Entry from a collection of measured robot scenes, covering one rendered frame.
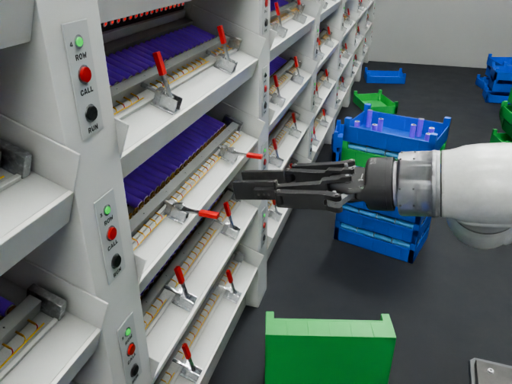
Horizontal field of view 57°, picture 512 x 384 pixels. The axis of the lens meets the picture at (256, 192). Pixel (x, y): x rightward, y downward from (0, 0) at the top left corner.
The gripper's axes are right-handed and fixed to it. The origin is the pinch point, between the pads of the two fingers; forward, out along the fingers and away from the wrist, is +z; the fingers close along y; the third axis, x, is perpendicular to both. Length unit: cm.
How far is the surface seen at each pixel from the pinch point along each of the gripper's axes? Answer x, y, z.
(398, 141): 26, -87, -14
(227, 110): 0, -45, 24
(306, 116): 24, -115, 24
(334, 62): 18, -185, 25
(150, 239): 7.2, 5.8, 18.3
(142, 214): 3.5, 3.9, 19.8
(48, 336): 6.7, 29.3, 18.7
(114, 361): 16.1, 23.5, 16.1
